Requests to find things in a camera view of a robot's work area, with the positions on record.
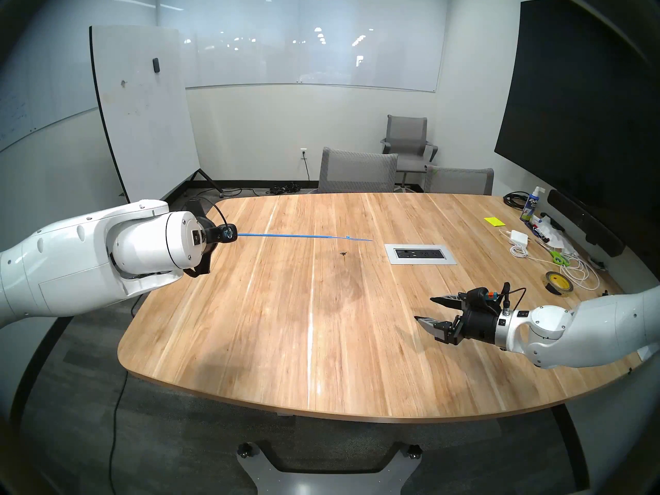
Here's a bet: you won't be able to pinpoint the silver table power outlet box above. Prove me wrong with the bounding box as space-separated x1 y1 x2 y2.
385 244 458 266

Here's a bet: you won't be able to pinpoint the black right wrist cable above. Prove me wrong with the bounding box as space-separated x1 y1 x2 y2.
498 281 526 314

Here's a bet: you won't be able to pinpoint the black video sound bar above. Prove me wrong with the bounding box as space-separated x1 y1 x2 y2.
547 189 625 258

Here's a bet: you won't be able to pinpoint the glass wall board with handwriting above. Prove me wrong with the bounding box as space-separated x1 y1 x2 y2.
0 0 158 153

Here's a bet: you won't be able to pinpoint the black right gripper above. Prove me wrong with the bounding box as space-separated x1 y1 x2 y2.
413 291 503 345

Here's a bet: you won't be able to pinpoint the large black wall screen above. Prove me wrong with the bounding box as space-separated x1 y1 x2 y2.
494 0 660 283

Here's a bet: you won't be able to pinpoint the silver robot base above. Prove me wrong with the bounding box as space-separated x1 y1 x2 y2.
236 440 423 495

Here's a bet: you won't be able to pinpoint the mobile whiteboard on black stand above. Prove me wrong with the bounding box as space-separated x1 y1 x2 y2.
89 25 225 203

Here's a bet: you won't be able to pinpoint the black and yellow tape roll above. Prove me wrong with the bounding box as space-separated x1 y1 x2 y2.
542 271 574 296

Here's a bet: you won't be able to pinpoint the thin black floor cord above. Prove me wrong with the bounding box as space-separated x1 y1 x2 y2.
107 370 128 495

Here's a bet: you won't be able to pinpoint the green handled scissors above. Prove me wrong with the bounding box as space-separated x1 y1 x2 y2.
534 240 571 267

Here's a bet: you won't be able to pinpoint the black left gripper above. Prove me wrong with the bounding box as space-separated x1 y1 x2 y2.
199 217 220 255

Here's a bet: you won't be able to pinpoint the white charging cable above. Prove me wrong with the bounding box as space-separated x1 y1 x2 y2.
498 229 601 292

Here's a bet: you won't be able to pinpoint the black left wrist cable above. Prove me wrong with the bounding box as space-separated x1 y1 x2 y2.
185 199 231 226

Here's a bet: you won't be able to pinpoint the large glass wall whiteboard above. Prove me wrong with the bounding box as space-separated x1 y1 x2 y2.
157 0 449 93

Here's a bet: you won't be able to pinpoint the blue plastic fly swatter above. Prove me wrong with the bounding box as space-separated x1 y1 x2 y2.
236 232 373 242

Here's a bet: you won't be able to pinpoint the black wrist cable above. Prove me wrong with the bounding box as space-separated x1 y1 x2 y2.
185 199 231 226
498 281 526 314

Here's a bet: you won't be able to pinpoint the clear bag of markers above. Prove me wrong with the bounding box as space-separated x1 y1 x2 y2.
529 214 578 255

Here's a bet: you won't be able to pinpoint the grey office chair with armrests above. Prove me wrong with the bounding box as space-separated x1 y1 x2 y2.
381 115 439 190

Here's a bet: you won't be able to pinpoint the grey mesh office chair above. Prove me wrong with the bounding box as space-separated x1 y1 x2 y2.
424 166 494 196
318 147 399 194

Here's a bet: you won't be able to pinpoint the whiteboard cleaner spray bottle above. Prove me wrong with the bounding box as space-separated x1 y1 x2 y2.
520 186 545 222

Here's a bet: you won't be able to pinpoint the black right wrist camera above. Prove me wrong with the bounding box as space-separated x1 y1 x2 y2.
466 287 500 308

